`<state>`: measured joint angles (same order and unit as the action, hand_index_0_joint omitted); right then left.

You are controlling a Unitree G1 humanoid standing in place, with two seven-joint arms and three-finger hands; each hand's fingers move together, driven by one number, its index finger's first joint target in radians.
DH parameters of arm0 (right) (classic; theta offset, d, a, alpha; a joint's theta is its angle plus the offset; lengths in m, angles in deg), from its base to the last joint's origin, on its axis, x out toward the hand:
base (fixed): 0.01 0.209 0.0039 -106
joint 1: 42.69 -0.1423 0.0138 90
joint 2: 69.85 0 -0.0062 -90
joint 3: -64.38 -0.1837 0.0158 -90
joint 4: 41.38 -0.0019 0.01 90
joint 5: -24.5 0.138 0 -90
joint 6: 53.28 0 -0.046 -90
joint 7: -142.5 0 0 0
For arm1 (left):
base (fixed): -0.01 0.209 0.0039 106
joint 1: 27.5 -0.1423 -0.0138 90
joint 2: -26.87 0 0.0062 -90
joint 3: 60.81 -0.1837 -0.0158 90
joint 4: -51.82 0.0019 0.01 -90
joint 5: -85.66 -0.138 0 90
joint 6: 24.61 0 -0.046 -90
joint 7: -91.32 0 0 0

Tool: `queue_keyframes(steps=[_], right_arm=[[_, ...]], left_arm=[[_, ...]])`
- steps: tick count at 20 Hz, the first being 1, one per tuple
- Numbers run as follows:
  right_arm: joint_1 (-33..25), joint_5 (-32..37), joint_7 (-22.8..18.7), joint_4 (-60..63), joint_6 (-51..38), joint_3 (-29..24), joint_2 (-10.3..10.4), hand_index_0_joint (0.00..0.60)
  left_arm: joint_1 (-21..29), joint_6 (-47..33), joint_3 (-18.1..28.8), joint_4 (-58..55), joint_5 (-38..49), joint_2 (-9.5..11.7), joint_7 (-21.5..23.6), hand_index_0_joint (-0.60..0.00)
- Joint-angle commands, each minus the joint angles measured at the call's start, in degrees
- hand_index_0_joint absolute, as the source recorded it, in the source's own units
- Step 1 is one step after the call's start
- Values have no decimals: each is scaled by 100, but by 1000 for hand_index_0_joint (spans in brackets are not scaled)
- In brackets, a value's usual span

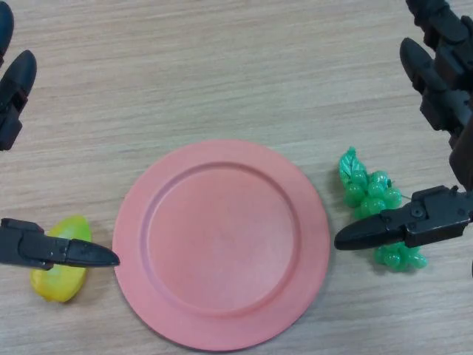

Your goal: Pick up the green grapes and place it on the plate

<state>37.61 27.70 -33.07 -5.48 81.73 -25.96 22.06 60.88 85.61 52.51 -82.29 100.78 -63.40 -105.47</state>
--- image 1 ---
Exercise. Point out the pink round plate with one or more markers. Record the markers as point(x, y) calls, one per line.
point(221, 244)

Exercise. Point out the green plastic grape bunch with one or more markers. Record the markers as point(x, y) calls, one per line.
point(369, 192)

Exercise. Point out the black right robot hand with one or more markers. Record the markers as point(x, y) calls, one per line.
point(436, 218)

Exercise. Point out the yellow green starfruit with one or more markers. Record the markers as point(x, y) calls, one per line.
point(59, 284)

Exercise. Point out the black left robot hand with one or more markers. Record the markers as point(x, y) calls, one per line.
point(26, 246)

